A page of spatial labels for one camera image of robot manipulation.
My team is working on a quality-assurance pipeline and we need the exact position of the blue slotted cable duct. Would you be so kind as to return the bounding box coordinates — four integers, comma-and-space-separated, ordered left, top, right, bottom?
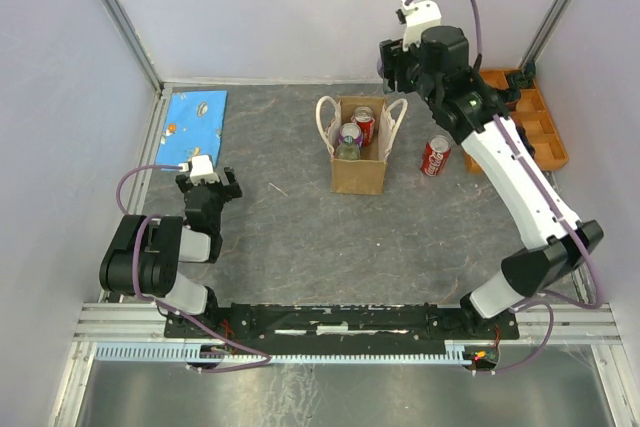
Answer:
94, 342, 476, 363

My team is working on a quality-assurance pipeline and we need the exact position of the purple cable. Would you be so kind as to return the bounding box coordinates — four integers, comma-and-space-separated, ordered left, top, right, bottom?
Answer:
115, 163, 274, 375
404, 0, 601, 377

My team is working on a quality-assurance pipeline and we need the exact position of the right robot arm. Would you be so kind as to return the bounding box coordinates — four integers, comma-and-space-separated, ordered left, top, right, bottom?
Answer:
379, 26, 604, 338

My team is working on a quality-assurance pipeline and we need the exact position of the black rolled belt lower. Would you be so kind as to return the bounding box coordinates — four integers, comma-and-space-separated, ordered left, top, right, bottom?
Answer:
516, 126, 536, 159

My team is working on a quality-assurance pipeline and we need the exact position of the brown canvas tote bag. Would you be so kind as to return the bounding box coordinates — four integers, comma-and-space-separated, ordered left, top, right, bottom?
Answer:
315, 96, 408, 195

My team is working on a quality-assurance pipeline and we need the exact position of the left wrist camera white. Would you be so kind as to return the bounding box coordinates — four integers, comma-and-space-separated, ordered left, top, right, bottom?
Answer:
179, 155, 220, 185

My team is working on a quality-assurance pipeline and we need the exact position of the aluminium frame rail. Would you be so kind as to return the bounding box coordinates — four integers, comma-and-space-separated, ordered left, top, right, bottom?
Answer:
73, 303, 622, 346

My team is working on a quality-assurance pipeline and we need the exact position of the clear green glass bottle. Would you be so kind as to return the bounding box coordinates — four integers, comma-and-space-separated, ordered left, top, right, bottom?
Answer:
335, 142, 361, 161

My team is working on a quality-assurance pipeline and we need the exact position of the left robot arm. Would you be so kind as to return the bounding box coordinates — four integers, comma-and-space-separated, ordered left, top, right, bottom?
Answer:
99, 167, 242, 337

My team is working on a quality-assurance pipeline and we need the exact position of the orange compartment tray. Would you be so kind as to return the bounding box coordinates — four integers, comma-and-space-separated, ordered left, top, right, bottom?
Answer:
463, 69, 569, 174

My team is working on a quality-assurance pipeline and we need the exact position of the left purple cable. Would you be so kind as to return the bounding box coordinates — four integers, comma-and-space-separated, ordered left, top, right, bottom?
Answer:
115, 163, 274, 375

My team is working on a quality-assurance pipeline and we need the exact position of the purple fanta can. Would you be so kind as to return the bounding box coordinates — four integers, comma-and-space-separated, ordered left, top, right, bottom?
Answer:
338, 122, 364, 147
376, 58, 384, 78

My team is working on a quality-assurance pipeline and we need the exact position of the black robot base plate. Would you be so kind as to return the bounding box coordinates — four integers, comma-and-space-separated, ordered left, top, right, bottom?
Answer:
162, 303, 519, 357

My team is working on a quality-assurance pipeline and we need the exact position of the green rolled tie corner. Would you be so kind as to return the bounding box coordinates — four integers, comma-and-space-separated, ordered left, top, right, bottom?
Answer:
505, 60, 537, 90

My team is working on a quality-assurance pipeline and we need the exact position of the blue patterned cloth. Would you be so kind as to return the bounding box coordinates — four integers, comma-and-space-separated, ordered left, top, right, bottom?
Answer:
155, 90, 228, 165

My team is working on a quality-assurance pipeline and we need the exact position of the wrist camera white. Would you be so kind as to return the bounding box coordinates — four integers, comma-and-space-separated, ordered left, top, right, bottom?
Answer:
399, 0, 442, 51
179, 155, 220, 185

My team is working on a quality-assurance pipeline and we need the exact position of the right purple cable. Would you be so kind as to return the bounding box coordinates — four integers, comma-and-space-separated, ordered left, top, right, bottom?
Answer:
404, 0, 601, 377

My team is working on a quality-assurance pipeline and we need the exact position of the red coke can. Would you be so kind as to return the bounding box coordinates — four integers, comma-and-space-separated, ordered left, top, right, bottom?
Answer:
420, 135, 451, 177
351, 105, 375, 147

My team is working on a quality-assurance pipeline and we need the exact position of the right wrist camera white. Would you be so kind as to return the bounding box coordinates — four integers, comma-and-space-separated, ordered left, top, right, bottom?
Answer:
399, 0, 442, 51

